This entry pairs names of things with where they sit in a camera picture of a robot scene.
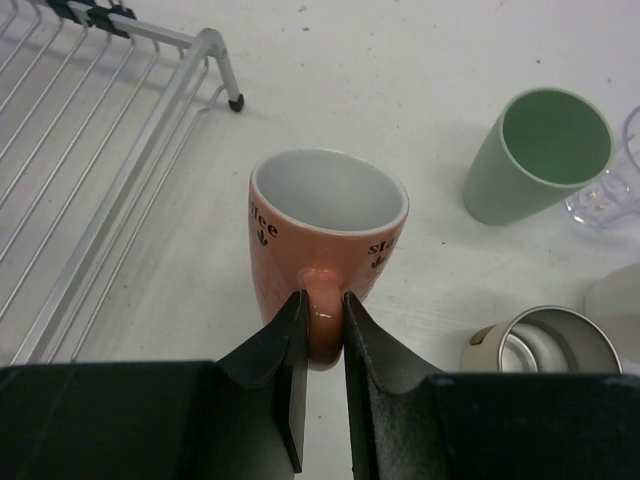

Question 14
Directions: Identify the silver wire dish rack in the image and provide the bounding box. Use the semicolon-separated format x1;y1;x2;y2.
1;1;244;366

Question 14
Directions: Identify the pink ceramic mug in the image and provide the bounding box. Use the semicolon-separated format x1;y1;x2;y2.
248;148;409;369

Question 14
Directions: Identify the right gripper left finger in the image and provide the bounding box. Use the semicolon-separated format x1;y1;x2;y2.
1;291;309;479

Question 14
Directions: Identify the clear glass cup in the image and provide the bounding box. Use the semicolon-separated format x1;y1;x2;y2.
565;106;639;230

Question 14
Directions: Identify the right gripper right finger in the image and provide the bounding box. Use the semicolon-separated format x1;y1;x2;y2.
343;293;639;479

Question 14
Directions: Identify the light green cup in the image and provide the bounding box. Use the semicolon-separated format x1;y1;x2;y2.
463;88;614;226

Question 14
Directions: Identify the beige brown cup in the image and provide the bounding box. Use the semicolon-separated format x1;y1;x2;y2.
460;306;623;374

